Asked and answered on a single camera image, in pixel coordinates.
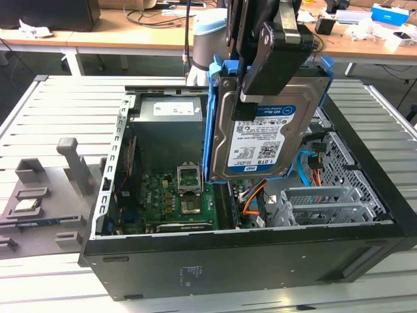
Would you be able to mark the silver CPU chip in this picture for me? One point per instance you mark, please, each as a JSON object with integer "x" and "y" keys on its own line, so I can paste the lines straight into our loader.
{"x": 28, "y": 206}

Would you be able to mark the metal mounting bracket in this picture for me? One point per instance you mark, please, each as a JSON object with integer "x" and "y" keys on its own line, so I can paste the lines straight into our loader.
{"x": 288, "y": 19}

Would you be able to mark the grey parts rack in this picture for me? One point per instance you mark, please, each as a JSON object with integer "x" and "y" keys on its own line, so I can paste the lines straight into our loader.
{"x": 65, "y": 208}

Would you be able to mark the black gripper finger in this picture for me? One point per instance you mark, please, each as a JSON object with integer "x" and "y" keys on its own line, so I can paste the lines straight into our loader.
{"x": 277, "y": 62}

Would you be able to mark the wooden desk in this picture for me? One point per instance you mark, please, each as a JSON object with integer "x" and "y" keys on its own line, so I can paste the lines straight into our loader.
{"x": 130, "y": 39}

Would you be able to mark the black graphics card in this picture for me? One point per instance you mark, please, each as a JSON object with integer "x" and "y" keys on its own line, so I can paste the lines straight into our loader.
{"x": 182, "y": 227}

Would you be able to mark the metal disk bay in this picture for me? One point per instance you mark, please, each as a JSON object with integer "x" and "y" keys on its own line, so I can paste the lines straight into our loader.
{"x": 319, "y": 195}

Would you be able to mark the grey power supply unit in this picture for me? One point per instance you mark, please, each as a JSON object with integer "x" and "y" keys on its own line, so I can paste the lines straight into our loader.
{"x": 166, "y": 137}

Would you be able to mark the black RAM slot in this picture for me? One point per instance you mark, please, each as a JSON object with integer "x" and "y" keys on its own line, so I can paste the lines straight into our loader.
{"x": 223, "y": 205}
{"x": 234, "y": 205}

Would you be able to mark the CPU socket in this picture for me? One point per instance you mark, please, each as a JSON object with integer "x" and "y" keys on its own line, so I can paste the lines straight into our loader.
{"x": 191, "y": 207}

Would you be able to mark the black open PC case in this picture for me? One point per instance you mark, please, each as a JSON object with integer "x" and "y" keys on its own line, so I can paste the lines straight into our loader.
{"x": 228, "y": 267}

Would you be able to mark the green motherboard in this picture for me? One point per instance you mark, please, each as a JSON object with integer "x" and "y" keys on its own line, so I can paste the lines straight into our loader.
{"x": 163, "y": 195}

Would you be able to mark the large black equipment box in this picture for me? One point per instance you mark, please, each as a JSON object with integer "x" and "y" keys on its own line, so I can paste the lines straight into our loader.
{"x": 49, "y": 16}

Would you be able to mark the white crumpled paper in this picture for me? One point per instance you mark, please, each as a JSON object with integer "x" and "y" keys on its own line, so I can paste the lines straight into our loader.
{"x": 34, "y": 31}

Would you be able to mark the hard disk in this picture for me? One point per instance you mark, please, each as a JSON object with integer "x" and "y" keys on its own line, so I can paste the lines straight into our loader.
{"x": 260, "y": 143}

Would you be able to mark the blue cardboard box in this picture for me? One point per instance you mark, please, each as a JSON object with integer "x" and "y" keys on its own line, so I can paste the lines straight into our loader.
{"x": 389, "y": 13}

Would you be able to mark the white crumpled plastic bag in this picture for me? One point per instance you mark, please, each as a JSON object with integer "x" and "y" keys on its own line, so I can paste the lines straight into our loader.
{"x": 361, "y": 29}

